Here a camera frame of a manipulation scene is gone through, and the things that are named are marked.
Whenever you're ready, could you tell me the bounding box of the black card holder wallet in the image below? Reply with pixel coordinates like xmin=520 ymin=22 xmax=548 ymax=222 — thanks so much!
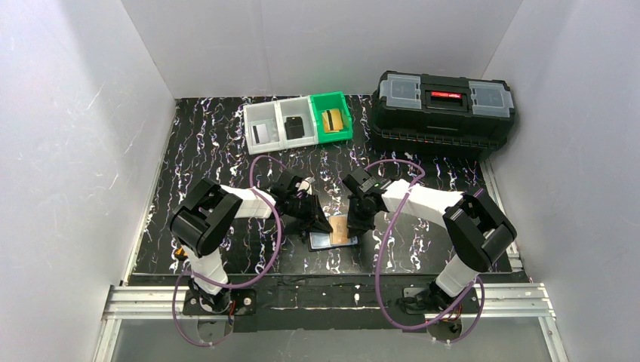
xmin=308 ymin=232 xmax=359 ymax=251

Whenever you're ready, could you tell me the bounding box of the tan credit card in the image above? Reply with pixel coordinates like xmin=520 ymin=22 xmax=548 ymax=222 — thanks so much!
xmin=328 ymin=215 xmax=349 ymax=246

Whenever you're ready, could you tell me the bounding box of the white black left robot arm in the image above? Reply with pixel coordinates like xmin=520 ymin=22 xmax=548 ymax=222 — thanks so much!
xmin=169 ymin=170 xmax=333 ymax=313

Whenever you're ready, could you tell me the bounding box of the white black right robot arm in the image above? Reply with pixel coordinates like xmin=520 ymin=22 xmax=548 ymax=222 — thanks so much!
xmin=342 ymin=168 xmax=517 ymax=311

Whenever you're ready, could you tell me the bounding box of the black card in bin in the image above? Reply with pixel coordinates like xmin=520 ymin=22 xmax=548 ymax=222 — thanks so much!
xmin=284 ymin=116 xmax=306 ymax=140

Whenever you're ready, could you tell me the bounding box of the silver card in bin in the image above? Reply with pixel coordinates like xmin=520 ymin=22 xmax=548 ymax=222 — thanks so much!
xmin=251 ymin=124 xmax=272 ymax=145

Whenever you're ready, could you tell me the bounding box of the gold card in bin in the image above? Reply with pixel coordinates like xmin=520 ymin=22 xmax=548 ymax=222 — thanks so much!
xmin=322 ymin=109 xmax=344 ymax=133

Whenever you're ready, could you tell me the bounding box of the black marbled table mat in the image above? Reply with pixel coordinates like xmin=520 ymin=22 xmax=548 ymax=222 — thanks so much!
xmin=128 ymin=96 xmax=497 ymax=286

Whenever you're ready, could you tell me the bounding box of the white middle plastic bin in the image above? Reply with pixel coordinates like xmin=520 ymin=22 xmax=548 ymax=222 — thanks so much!
xmin=276 ymin=96 xmax=318 ymax=149

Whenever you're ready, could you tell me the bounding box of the white plastic bin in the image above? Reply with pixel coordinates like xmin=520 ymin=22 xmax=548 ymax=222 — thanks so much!
xmin=243 ymin=101 xmax=284 ymax=155
xmin=276 ymin=96 xmax=318 ymax=149

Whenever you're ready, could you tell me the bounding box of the white left plastic bin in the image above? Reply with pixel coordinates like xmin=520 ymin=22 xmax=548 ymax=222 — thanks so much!
xmin=243 ymin=101 xmax=284 ymax=155

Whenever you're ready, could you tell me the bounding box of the green plastic bin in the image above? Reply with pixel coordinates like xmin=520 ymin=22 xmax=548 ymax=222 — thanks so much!
xmin=310 ymin=91 xmax=353 ymax=144

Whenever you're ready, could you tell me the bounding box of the black plastic toolbox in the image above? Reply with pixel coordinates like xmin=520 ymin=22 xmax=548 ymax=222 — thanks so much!
xmin=368 ymin=71 xmax=517 ymax=161

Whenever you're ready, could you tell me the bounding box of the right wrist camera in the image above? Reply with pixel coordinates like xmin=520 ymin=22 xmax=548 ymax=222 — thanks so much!
xmin=342 ymin=168 xmax=383 ymax=197

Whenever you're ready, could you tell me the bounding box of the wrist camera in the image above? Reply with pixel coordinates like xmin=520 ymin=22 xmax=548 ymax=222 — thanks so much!
xmin=289 ymin=176 xmax=315 ymax=198
xmin=342 ymin=168 xmax=383 ymax=197

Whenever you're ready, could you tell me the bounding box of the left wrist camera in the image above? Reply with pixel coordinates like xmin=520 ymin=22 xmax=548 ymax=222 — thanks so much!
xmin=289 ymin=176 xmax=315 ymax=198

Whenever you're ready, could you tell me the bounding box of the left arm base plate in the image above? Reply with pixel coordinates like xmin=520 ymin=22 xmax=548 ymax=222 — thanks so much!
xmin=181 ymin=289 xmax=257 ymax=316

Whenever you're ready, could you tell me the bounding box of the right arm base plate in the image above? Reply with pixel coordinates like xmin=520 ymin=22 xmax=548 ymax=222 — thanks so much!
xmin=396 ymin=287 xmax=479 ymax=318

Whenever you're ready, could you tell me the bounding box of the aluminium frame rail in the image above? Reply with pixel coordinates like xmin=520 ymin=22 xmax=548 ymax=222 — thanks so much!
xmin=94 ymin=277 xmax=568 ymax=361

